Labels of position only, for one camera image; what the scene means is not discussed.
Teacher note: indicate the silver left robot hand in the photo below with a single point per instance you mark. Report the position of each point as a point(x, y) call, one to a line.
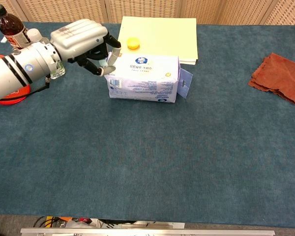
point(76, 39)

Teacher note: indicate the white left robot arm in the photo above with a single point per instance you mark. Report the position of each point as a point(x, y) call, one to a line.
point(17, 71)

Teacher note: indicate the clear plastic water bottle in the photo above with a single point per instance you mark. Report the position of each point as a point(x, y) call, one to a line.
point(34, 35)

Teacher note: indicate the white tissue pack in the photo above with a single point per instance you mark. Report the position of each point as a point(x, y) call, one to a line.
point(147, 73)

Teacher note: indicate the beige lattice folding screen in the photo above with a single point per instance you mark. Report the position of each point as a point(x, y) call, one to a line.
point(64, 9)

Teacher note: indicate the yellow bottle cap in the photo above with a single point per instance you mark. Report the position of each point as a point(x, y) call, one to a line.
point(133, 43)

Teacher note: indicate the dark tea bottle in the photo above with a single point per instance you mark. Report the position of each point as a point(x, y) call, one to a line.
point(9, 27)

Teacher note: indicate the small white paper scrap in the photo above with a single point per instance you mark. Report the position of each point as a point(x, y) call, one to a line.
point(3, 40)

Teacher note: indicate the pale yellow spiral notebook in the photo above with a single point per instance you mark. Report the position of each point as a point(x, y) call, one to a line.
point(162, 37)

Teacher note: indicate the teal felt table cover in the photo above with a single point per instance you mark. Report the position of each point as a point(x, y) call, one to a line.
point(147, 152)

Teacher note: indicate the white plastic bag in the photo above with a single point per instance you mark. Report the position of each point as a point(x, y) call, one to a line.
point(88, 223)

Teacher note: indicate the brown folded cloth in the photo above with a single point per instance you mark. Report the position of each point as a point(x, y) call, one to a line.
point(280, 76)

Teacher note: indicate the aluminium profile rail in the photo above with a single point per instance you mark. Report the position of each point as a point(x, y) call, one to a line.
point(147, 232)

